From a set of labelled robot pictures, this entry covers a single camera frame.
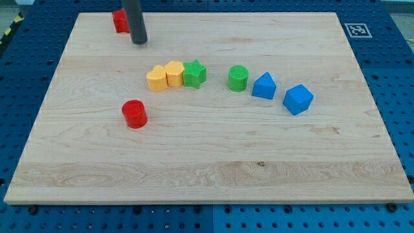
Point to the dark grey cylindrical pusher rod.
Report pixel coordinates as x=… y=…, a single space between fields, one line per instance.
x=135 y=21

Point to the red star block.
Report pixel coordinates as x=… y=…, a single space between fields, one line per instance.
x=120 y=21

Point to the green star block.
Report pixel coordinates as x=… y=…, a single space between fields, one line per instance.
x=194 y=74

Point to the yellow heart block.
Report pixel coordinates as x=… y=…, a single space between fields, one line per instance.
x=156 y=79

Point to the yellow pentagon block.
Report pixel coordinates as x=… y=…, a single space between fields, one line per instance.
x=174 y=73

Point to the red cylinder block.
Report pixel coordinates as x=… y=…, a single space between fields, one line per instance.
x=134 y=113

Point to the green cylinder block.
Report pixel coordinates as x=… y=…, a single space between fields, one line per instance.
x=237 y=78

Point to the black yellow striped tape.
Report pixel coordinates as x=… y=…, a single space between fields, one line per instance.
x=12 y=29

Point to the light wooden board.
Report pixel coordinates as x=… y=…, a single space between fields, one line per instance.
x=209 y=145

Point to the blue triangle block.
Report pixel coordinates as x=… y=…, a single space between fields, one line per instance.
x=264 y=87

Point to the blue cube block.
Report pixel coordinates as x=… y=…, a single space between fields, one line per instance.
x=298 y=99

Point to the white fiducial marker tag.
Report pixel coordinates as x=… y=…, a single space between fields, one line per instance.
x=357 y=30

